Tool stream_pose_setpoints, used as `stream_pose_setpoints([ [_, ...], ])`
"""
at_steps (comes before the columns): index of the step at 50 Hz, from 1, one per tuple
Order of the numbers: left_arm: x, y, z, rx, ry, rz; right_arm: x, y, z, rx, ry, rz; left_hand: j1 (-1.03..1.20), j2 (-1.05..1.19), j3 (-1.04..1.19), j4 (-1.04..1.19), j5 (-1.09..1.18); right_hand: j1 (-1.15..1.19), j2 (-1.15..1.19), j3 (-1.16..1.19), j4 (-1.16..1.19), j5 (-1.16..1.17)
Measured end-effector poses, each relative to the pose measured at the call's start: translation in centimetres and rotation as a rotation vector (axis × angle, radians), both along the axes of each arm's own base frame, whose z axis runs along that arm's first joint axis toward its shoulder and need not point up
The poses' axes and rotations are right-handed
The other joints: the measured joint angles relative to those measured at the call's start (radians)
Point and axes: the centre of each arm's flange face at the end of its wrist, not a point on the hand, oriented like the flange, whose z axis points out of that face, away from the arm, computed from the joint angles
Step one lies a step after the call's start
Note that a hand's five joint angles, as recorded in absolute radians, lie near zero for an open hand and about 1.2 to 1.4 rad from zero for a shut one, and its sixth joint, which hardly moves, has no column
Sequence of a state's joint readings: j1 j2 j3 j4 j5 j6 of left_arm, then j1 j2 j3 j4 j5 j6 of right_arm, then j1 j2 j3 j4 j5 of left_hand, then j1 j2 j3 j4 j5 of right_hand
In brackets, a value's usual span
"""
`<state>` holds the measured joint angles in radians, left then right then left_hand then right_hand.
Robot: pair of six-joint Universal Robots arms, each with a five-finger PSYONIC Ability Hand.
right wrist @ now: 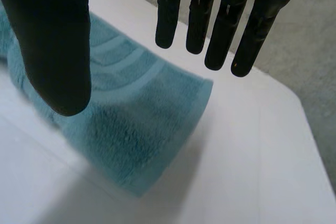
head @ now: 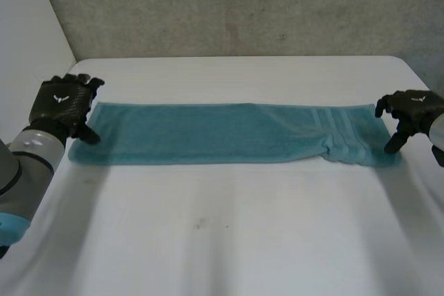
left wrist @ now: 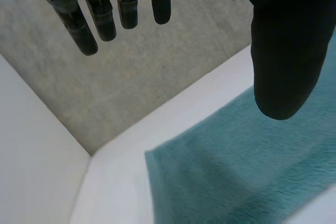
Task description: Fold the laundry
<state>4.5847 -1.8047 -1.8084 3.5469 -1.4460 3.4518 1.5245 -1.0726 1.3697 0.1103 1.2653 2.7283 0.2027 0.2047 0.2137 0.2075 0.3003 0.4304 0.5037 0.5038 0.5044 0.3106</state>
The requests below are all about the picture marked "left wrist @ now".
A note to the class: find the teal towel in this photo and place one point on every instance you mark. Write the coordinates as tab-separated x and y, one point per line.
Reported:
231	166

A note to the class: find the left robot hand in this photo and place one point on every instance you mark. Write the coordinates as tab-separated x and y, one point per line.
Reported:
288	51

